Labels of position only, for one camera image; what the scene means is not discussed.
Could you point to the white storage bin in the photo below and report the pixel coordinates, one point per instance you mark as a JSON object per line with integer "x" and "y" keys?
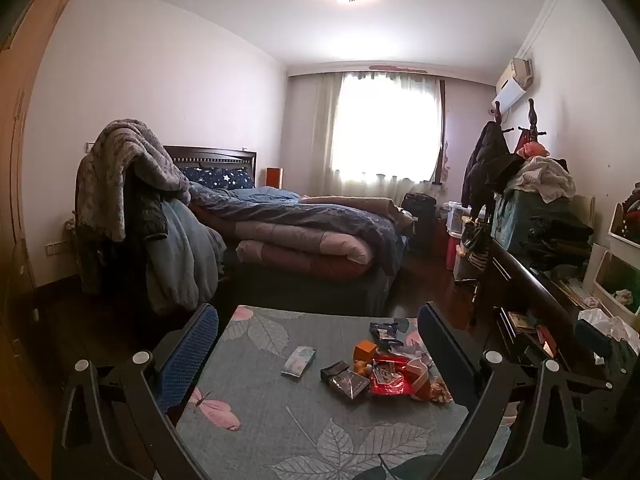
{"x": 617, "y": 280}
{"x": 625, "y": 225}

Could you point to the white air conditioner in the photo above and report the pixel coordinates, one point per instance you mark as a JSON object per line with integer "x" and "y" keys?
{"x": 510, "y": 87}

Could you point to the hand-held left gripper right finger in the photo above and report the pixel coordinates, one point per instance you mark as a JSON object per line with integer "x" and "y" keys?
{"x": 445, "y": 350}

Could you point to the white plastic bag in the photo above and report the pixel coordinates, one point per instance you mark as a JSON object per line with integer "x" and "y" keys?
{"x": 605, "y": 322}

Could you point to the orange patterned wrapper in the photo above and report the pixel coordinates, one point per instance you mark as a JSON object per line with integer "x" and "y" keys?
{"x": 435, "y": 390}

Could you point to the dark blue snack wrapper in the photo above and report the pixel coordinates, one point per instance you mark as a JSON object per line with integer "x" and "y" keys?
{"x": 385, "y": 334}

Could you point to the white cloth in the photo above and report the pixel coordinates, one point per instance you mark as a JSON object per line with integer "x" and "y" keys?
{"x": 545, "y": 177}

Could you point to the black shiny packet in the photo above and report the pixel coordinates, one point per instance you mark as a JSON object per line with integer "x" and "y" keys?
{"x": 350, "y": 386}

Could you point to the red book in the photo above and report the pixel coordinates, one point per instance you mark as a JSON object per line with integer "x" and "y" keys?
{"x": 546, "y": 340}

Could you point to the white curtain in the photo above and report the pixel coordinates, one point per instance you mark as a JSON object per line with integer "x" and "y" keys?
{"x": 380, "y": 125}

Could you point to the blue quilt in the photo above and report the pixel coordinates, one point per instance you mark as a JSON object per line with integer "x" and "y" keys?
{"x": 310, "y": 217}

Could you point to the dark wooden cabinet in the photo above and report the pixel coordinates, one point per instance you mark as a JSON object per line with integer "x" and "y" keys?
{"x": 525, "y": 270}

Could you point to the small orange box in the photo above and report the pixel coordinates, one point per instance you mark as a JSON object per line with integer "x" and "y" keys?
{"x": 365, "y": 351}

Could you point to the grey blanket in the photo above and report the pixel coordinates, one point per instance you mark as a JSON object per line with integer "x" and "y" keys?
{"x": 125, "y": 160}

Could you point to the black handbag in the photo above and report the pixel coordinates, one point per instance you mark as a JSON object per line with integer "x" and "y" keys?
{"x": 474, "y": 240}

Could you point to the blue fleece garment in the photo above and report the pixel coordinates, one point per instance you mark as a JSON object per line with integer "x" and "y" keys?
{"x": 180, "y": 250}

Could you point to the black coat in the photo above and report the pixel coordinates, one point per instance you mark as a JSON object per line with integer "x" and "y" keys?
{"x": 487, "y": 160}

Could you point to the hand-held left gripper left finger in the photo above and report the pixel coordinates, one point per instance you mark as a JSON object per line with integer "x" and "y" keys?
{"x": 187, "y": 350}

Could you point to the wooden coat rack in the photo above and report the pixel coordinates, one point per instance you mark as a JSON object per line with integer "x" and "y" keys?
{"x": 531, "y": 115}

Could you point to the red storage box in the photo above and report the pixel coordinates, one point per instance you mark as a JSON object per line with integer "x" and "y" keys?
{"x": 453, "y": 255}

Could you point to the leaf print tablecloth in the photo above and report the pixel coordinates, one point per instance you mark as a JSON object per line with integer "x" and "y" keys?
{"x": 280, "y": 430}

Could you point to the illustrated magazine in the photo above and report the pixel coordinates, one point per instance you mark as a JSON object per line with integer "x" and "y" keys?
{"x": 521, "y": 320}

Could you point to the star print pillow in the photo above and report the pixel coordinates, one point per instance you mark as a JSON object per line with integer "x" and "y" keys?
{"x": 220, "y": 177}

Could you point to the wooden wardrobe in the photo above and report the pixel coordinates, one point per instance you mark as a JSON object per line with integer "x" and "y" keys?
{"x": 20, "y": 185}

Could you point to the bed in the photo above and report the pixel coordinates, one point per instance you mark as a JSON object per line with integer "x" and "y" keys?
{"x": 300, "y": 290}

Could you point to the orange bedside cabinet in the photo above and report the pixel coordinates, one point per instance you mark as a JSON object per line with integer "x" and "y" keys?
{"x": 274, "y": 178}

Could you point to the red white wrapper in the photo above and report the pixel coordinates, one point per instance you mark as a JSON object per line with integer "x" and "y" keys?
{"x": 417, "y": 370}

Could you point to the dark wooden headboard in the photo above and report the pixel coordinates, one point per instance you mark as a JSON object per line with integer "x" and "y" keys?
{"x": 215, "y": 156}

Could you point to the light blue tissue packet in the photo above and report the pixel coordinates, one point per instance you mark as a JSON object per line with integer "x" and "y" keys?
{"x": 298, "y": 361}

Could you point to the red snack bag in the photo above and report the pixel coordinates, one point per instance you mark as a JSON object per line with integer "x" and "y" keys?
{"x": 390, "y": 377}

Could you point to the black suitcase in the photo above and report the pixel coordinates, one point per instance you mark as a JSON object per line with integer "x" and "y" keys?
{"x": 419, "y": 220}

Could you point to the brown blanket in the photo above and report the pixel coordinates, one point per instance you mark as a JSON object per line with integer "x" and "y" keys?
{"x": 350, "y": 205}

